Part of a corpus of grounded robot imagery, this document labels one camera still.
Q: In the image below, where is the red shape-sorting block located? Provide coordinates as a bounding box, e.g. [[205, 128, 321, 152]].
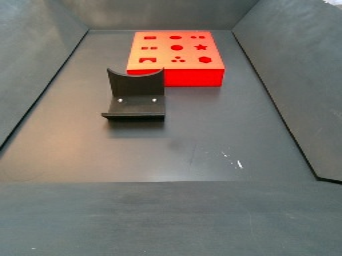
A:
[[126, 30, 226, 87]]

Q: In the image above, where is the black curved holder bracket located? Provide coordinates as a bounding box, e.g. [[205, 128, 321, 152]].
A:
[[102, 69, 166, 120]]

